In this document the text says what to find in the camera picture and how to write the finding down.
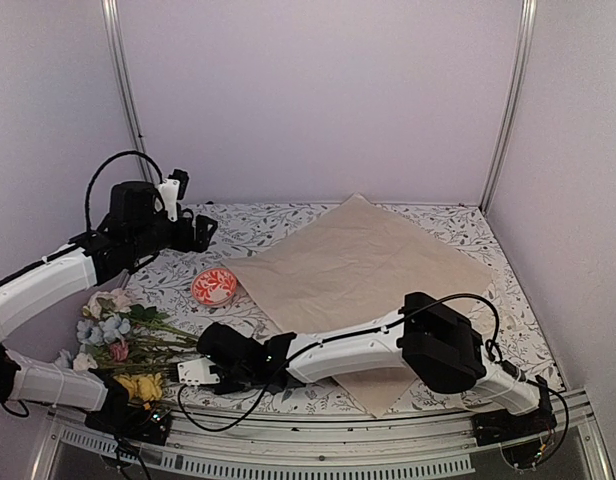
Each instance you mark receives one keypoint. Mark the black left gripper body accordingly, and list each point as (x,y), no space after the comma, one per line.
(147,239)

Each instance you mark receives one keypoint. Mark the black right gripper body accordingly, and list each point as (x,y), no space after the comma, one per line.
(238,377)

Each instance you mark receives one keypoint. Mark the pale pink white flower stem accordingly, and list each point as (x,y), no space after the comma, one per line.
(108,302)

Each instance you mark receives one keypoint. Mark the yellow fake flower stem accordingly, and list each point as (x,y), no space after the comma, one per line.
(145,383)

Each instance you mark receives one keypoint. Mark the beige wrapping paper sheet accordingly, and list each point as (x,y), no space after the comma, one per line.
(315,268)

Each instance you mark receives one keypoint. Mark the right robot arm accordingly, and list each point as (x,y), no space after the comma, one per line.
(424,336)

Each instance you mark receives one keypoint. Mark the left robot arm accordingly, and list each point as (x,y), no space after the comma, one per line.
(85,261)

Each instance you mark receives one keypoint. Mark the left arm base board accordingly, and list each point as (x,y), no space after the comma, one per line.
(132,422)

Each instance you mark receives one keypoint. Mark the right arm base board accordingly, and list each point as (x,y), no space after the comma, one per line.
(498,427)

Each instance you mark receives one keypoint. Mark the blue fake flower stem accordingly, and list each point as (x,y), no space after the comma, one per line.
(90,357)

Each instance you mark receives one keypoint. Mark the red white patterned dish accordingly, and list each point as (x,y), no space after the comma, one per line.
(214,287)

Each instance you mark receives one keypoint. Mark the white lace ribbon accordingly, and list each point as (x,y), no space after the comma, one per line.
(508,325)

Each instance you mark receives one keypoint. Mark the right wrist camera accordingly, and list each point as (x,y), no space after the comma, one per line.
(198,372)

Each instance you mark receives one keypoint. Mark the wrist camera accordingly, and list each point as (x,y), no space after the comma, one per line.
(198,372)
(169,192)

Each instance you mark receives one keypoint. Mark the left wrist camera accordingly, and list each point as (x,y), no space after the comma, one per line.
(169,192)

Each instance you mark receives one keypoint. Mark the left aluminium frame post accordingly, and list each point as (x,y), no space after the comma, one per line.
(115,41)

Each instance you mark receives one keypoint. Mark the aluminium frame post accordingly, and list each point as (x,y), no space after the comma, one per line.
(115,41)
(520,62)

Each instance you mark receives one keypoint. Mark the right aluminium frame post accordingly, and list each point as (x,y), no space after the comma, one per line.
(520,62)

